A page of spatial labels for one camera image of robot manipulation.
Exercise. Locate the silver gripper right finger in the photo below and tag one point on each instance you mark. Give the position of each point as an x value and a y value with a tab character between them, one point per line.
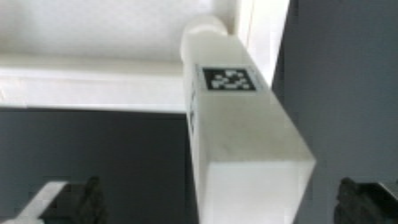
367	202

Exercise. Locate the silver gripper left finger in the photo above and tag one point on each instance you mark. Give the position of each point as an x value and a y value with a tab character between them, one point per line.
68	203

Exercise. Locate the white desk top tray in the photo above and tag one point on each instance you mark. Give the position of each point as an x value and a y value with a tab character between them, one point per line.
98	32

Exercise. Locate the white L-shaped corner fence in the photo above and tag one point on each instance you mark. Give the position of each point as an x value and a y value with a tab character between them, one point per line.
141	86

